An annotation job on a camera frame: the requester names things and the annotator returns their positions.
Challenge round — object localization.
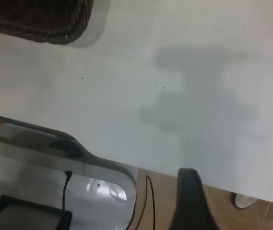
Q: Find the black device box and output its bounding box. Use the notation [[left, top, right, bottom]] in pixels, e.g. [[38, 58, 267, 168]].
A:
[[0, 195, 73, 230]]

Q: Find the black woven rectangular basket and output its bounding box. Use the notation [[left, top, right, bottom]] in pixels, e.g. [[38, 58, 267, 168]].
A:
[[0, 0, 94, 45]]

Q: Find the thin black cable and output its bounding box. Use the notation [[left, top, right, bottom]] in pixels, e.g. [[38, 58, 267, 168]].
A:
[[126, 174, 156, 230]]

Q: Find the grey metal robot stand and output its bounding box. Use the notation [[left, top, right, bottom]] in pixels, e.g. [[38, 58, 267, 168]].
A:
[[0, 111, 137, 230]]

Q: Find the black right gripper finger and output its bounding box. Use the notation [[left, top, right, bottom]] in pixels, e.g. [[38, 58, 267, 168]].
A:
[[169, 168, 221, 230]]

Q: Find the black cable with angled plug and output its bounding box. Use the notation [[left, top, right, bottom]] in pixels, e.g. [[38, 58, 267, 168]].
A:
[[62, 170, 74, 211]]

